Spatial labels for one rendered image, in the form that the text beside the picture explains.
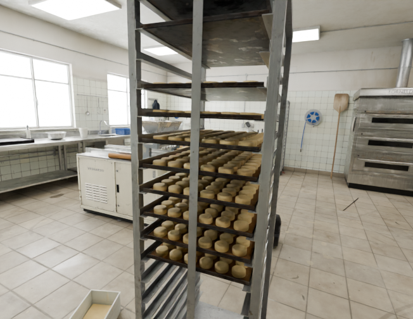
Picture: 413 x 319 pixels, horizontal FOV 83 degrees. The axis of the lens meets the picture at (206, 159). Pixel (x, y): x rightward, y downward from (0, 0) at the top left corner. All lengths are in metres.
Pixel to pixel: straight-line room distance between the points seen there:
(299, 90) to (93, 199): 5.33
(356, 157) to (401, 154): 0.71
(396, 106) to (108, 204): 5.25
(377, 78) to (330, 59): 1.07
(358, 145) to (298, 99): 1.95
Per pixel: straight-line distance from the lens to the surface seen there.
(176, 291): 1.40
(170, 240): 0.92
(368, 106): 5.62
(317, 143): 6.60
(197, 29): 0.77
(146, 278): 1.06
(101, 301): 2.09
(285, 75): 1.29
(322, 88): 6.61
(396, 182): 5.86
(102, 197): 3.37
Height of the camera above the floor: 1.41
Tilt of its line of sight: 11 degrees down
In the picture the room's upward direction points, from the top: 2 degrees clockwise
